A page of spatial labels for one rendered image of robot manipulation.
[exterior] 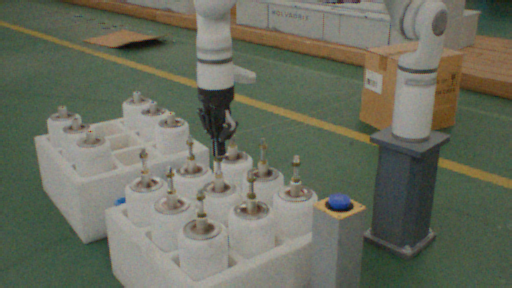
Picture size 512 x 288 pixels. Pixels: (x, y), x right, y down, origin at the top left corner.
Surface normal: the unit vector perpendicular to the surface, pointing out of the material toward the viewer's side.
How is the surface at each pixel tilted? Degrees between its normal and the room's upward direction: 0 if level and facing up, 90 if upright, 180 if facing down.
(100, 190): 90
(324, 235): 90
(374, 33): 90
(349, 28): 90
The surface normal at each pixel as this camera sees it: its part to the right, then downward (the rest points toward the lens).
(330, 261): -0.80, 0.24
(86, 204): 0.58, 0.32
